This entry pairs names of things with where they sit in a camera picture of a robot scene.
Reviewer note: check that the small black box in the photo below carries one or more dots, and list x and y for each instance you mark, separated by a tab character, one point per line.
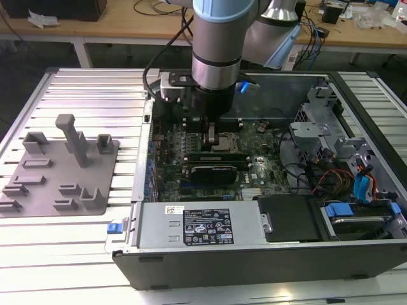
324	32

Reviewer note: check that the metal drive cage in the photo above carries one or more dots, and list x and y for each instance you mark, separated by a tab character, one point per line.
308	130

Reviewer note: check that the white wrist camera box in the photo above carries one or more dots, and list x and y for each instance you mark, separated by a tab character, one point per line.
175	89

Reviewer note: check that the hard disk in blue carrier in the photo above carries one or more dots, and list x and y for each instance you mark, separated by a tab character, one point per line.
338	210

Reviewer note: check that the grey power supply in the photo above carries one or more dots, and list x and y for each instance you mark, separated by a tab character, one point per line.
159	225

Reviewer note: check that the crumpled white paper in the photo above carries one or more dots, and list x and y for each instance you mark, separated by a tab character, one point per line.
41	19

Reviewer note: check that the silver chipset heat sink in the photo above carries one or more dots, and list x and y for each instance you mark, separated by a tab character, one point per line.
252	192

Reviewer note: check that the grey parts rack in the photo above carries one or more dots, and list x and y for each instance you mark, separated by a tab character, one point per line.
63	171

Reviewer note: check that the white red package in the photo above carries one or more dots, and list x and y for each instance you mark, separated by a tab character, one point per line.
400	12

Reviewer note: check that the black PC case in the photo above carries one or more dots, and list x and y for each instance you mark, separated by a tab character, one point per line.
254	267

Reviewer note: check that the clear plastic bags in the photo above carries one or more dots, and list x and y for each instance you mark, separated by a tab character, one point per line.
372	19

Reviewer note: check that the silver CPU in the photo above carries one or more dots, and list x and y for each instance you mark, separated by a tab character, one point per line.
227	143

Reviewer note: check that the round coin battery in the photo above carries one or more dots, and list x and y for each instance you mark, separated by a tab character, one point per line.
260	127

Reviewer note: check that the large black box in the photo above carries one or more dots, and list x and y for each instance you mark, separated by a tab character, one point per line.
63	9

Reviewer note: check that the black RAM slot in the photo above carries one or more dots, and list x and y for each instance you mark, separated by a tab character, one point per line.
229	120
229	128

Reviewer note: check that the black graphics card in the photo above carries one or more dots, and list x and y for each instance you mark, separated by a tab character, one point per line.
213	174

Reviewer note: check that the green motherboard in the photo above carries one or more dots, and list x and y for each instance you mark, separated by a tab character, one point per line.
270	165

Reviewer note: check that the blue case latch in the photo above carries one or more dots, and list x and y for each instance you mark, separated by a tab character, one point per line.
114	228

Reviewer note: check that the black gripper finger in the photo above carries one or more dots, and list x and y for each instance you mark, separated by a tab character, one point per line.
210	136

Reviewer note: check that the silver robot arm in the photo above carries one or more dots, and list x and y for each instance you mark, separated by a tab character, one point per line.
216	38

